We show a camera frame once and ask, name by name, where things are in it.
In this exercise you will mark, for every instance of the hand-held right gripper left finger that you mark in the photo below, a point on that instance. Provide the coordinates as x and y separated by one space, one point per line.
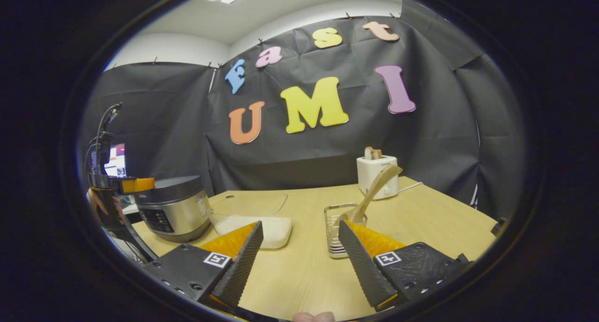
241 266

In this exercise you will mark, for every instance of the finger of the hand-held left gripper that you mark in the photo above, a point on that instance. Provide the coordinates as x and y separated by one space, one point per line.
138 185

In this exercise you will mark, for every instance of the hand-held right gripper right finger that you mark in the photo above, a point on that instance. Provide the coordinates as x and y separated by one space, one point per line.
362 266

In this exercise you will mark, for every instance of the black silver rice cooker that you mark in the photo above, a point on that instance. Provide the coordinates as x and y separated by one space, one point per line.
173 209

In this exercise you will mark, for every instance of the wooden spoon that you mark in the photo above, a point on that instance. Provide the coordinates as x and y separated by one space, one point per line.
374 191

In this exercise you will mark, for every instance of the clear plastic rice container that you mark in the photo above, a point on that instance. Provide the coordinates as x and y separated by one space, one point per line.
252 205

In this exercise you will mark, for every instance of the computer monitor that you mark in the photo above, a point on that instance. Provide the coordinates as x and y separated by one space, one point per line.
117 163

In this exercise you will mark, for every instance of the black backdrop cloth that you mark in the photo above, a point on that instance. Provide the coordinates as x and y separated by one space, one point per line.
164 125

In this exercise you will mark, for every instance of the white toaster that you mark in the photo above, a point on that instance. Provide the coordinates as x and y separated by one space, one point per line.
369 172

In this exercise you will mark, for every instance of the toast bread slice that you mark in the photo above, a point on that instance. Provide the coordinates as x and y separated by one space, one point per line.
373 152

